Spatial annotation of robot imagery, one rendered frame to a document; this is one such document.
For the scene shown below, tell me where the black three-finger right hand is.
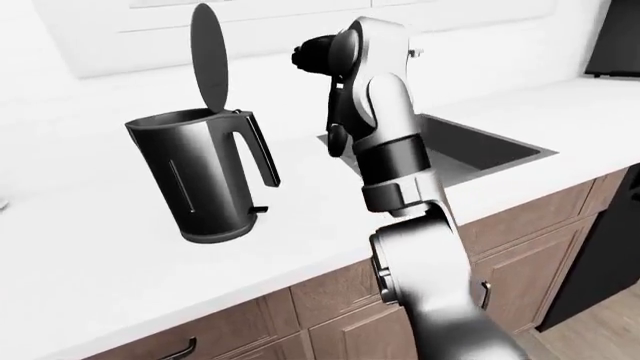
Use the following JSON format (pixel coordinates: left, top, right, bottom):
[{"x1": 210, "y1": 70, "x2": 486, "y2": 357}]
[{"x1": 291, "y1": 32, "x2": 357, "y2": 159}]

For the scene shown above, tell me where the black round kettle lid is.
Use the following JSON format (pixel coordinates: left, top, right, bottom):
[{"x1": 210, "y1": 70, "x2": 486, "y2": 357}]
[{"x1": 190, "y1": 1, "x2": 232, "y2": 114}]

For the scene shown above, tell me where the black electric kettle body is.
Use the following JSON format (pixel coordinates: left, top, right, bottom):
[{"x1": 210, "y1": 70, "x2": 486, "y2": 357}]
[{"x1": 124, "y1": 107, "x2": 282, "y2": 246}]

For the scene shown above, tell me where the steel kitchen sink basin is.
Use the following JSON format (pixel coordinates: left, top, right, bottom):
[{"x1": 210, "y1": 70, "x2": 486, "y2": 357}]
[{"x1": 316, "y1": 113, "x2": 560, "y2": 189}]

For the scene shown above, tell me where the brown wooden base cabinet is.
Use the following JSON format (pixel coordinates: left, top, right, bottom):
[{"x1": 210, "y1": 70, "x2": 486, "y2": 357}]
[{"x1": 74, "y1": 164, "x2": 632, "y2": 360}]

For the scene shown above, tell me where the black flat appliance panel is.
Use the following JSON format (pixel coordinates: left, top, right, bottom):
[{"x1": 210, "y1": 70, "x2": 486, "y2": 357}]
[{"x1": 583, "y1": 0, "x2": 640, "y2": 82}]

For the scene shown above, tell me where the black dishwasher front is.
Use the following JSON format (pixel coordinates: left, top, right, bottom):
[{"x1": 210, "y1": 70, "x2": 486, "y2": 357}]
[{"x1": 535, "y1": 159, "x2": 640, "y2": 334}]

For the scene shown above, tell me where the dark straight cabinet handle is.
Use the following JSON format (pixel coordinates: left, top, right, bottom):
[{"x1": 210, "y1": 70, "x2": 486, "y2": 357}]
[{"x1": 478, "y1": 279, "x2": 493, "y2": 311}]

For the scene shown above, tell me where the dark curved cabinet handle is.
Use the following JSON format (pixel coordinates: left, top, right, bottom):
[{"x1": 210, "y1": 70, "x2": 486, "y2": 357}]
[{"x1": 171, "y1": 336, "x2": 198, "y2": 360}]

